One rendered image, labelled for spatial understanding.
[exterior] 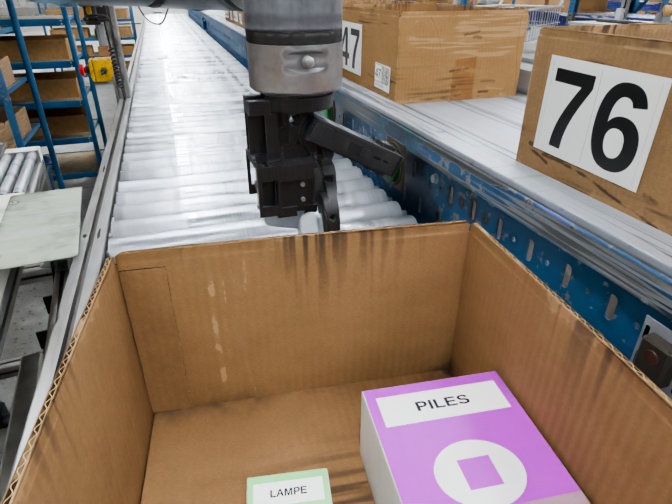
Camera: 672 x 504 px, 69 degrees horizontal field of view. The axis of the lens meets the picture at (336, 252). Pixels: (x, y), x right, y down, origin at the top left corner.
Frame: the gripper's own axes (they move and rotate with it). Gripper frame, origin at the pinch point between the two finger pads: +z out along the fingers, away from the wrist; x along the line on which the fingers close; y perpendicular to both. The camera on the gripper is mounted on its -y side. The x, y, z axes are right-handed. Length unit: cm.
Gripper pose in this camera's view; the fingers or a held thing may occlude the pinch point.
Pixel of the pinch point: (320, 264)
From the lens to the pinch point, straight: 58.4
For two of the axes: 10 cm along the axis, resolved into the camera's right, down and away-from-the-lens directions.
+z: 0.0, 8.8, 4.8
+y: -9.5, 1.5, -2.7
